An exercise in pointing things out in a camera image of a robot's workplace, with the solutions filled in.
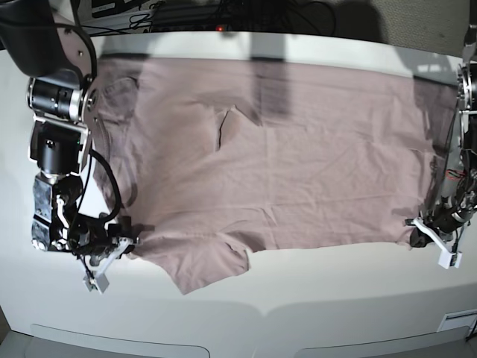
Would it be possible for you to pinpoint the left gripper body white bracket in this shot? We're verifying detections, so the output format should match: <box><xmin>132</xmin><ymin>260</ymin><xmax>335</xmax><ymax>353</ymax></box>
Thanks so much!
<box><xmin>404</xmin><ymin>217</ymin><xmax>463</xmax><ymax>269</ymax></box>

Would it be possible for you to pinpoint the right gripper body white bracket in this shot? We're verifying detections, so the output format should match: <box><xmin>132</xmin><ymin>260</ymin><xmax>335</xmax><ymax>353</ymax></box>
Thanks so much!
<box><xmin>76</xmin><ymin>236</ymin><xmax>140</xmax><ymax>293</ymax></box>

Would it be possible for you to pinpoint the mauve T-shirt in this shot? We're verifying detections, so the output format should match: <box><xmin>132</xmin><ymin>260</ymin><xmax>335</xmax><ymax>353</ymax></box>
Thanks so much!
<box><xmin>92</xmin><ymin>57</ymin><xmax>456</xmax><ymax>294</ymax></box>

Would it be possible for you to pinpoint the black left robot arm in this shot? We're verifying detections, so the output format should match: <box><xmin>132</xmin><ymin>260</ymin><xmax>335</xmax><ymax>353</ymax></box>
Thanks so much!
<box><xmin>405</xmin><ymin>16</ymin><xmax>476</xmax><ymax>269</ymax></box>

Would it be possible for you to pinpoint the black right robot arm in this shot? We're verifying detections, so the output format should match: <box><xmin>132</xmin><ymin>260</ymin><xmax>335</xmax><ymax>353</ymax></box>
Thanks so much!
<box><xmin>1</xmin><ymin>1</ymin><xmax>139</xmax><ymax>292</ymax></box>

